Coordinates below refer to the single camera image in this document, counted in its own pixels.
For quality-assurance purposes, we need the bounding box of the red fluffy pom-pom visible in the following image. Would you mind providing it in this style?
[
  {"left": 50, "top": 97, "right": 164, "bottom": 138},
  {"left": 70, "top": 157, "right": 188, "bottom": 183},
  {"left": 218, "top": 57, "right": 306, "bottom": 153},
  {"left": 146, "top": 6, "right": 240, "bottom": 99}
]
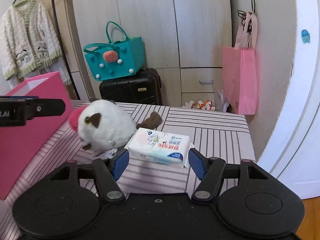
[{"left": 68, "top": 105, "right": 87, "bottom": 133}]

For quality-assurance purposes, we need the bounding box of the pink cardboard box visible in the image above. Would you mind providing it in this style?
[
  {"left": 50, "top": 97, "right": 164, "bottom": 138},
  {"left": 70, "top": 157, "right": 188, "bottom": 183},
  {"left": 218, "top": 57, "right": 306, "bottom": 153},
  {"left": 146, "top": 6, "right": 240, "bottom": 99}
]
[{"left": 1, "top": 72, "right": 72, "bottom": 200}]

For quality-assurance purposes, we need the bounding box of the striped pink tablecloth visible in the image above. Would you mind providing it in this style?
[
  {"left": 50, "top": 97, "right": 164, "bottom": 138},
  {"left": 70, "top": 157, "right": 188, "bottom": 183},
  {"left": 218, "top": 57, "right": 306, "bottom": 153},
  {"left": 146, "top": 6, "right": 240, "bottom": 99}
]
[{"left": 1, "top": 103, "right": 255, "bottom": 239}]

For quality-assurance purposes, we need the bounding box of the white panda plush toy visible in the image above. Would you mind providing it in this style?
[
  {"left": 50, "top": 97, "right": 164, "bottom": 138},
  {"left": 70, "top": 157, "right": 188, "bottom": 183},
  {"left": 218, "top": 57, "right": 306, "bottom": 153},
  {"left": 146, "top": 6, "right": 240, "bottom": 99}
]
[{"left": 75, "top": 99, "right": 163, "bottom": 159}]

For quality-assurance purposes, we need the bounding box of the white tissue pack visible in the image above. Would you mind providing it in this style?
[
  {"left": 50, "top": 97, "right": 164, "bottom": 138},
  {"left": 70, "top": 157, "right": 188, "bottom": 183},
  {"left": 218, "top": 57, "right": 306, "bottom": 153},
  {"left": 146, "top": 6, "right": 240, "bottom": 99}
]
[{"left": 125, "top": 128, "right": 193, "bottom": 168}]

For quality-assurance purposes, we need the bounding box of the white knit cardigan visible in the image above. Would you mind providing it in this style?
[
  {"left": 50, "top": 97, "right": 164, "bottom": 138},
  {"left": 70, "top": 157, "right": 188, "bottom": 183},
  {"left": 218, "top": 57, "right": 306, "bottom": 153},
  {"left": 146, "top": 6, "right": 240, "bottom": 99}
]
[{"left": 1, "top": 0, "right": 62, "bottom": 81}]

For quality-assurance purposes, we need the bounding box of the white door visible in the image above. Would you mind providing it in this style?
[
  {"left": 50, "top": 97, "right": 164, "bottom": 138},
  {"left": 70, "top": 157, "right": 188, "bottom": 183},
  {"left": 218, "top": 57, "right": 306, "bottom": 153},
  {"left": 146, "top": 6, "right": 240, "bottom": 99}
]
[{"left": 258, "top": 0, "right": 319, "bottom": 199}]

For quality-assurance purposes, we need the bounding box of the black suitcase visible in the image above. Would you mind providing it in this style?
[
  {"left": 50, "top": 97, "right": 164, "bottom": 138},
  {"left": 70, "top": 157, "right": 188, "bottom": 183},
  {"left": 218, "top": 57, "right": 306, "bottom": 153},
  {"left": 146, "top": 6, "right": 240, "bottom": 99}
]
[{"left": 99, "top": 68, "right": 163, "bottom": 105}]

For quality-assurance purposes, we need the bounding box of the pink paper shopping bag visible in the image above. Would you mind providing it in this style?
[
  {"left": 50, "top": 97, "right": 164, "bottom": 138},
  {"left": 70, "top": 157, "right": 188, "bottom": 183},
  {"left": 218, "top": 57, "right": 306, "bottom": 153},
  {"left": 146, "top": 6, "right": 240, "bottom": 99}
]
[{"left": 222, "top": 12, "right": 258, "bottom": 115}]

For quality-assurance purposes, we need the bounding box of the black clothes rack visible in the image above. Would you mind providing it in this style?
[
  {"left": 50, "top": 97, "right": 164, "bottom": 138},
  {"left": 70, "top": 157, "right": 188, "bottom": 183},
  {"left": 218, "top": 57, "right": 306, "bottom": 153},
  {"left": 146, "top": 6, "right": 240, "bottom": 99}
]
[{"left": 12, "top": 0, "right": 80, "bottom": 100}]

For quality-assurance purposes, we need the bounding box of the teal felt tote bag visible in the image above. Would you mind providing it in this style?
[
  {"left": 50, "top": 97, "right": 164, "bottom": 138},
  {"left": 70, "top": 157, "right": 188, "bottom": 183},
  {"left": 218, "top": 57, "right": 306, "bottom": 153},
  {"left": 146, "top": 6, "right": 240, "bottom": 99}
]
[{"left": 83, "top": 21, "right": 145, "bottom": 81}]

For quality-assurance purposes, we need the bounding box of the grey wooden wardrobe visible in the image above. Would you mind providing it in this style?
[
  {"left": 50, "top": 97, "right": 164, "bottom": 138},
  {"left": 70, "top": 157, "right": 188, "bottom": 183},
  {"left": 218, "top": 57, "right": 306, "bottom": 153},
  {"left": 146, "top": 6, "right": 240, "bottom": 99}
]
[{"left": 62, "top": 0, "right": 296, "bottom": 156}]

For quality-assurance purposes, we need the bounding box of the blue round sticker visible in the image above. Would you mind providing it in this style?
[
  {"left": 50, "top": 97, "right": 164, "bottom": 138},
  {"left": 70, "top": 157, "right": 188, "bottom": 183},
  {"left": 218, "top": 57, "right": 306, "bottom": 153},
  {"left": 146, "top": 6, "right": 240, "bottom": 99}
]
[{"left": 301, "top": 29, "right": 310, "bottom": 44}]

